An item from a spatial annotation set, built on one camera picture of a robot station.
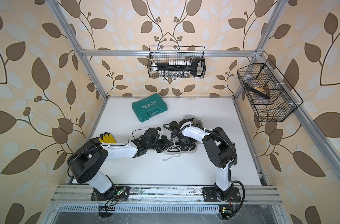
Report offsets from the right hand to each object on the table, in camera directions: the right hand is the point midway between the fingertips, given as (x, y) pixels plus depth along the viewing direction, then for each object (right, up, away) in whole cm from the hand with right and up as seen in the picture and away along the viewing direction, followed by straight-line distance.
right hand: (191, 145), depth 91 cm
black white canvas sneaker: (-9, 0, -6) cm, 11 cm away
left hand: (-12, +4, -6) cm, 14 cm away
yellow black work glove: (-58, +4, +5) cm, 58 cm away
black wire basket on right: (+41, +30, -16) cm, 54 cm away
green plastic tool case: (-30, +27, +18) cm, 44 cm away
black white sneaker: (+5, +15, +6) cm, 17 cm away
